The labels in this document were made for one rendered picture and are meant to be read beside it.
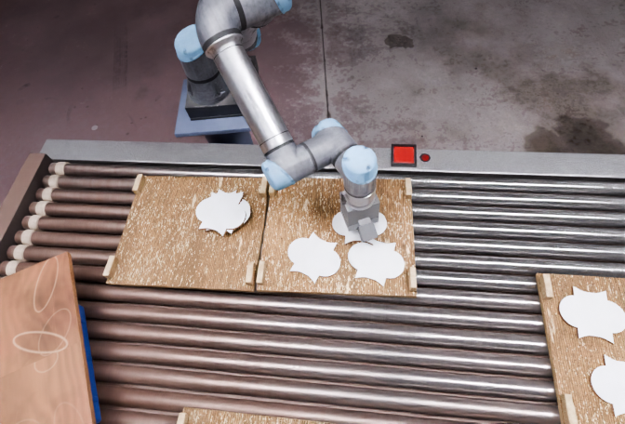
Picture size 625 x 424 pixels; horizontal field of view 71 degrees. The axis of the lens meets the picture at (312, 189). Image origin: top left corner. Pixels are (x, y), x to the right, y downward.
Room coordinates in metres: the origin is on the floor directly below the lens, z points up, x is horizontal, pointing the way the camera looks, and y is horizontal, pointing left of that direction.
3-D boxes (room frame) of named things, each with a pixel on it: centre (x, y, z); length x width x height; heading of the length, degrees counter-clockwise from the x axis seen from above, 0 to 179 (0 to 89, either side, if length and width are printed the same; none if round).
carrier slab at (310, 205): (0.53, -0.05, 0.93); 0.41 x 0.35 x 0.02; 78
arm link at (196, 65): (1.16, 0.29, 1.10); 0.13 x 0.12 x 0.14; 113
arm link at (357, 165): (0.54, -0.11, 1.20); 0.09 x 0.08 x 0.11; 23
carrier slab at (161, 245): (0.62, 0.36, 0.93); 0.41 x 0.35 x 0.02; 77
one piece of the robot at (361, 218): (0.51, -0.11, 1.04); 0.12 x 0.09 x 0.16; 9
